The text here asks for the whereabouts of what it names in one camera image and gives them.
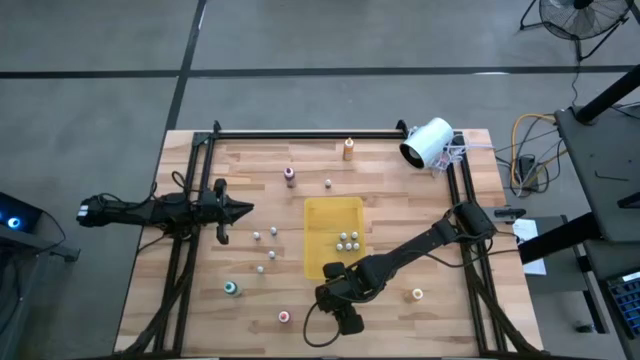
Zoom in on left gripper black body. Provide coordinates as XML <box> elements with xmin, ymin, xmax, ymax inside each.
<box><xmin>199</xmin><ymin>178</ymin><xmax>230</xmax><ymax>246</ymax></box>

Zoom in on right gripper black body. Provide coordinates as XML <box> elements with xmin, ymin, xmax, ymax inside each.
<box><xmin>323</xmin><ymin>262</ymin><xmax>364</xmax><ymax>336</ymax></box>

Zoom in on yellow translucent plastic bin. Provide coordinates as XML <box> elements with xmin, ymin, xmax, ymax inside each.
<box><xmin>303</xmin><ymin>196</ymin><xmax>366</xmax><ymax>281</ymax></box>

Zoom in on white paper sheet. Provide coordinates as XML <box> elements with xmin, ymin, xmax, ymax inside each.
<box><xmin>512</xmin><ymin>217</ymin><xmax>549</xmax><ymax>277</ymax></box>

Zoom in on black computer with blue light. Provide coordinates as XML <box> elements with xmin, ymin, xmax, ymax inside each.
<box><xmin>0</xmin><ymin>192</ymin><xmax>44</xmax><ymax>236</ymax></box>

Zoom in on black support beam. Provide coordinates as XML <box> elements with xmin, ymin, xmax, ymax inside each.
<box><xmin>517</xmin><ymin>212</ymin><xmax>601</xmax><ymax>265</ymax></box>

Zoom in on black power adapter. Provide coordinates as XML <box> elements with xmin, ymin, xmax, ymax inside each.
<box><xmin>517</xmin><ymin>154</ymin><xmax>539</xmax><ymax>179</ymax></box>

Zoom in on dark grey side table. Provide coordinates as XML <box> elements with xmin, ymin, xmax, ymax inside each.
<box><xmin>553</xmin><ymin>102</ymin><xmax>640</xmax><ymax>281</ymax></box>

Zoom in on black stand pole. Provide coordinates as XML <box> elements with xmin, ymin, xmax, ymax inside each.
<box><xmin>574</xmin><ymin>63</ymin><xmax>640</xmax><ymax>125</ymax></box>

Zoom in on black floor fan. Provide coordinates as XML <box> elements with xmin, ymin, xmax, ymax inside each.
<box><xmin>519</xmin><ymin>0</ymin><xmax>635</xmax><ymax>64</ymax></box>

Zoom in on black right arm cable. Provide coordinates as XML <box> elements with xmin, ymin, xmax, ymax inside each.
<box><xmin>302</xmin><ymin>299</ymin><xmax>346</xmax><ymax>349</ymax></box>

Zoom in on black aluminium rig frame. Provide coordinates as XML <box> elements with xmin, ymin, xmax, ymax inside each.
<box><xmin>119</xmin><ymin>119</ymin><xmax>544</xmax><ymax>360</ymax></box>

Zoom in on white coiled cables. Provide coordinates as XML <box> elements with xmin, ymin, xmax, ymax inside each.
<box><xmin>429</xmin><ymin>132</ymin><xmax>496</xmax><ymax>176</ymax></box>

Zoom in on yellow cable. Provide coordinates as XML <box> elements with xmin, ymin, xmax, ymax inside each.
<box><xmin>509</xmin><ymin>112</ymin><xmax>569</xmax><ymax>189</ymax></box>

